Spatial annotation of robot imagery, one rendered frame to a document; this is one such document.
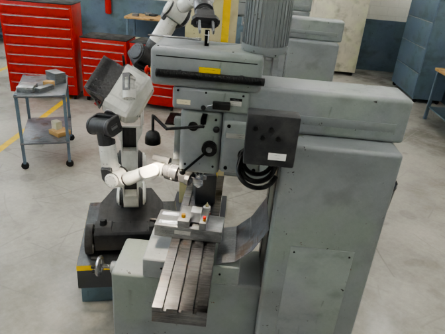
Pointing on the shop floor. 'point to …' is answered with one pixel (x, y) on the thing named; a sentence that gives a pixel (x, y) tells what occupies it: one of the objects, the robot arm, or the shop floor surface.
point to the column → (323, 234)
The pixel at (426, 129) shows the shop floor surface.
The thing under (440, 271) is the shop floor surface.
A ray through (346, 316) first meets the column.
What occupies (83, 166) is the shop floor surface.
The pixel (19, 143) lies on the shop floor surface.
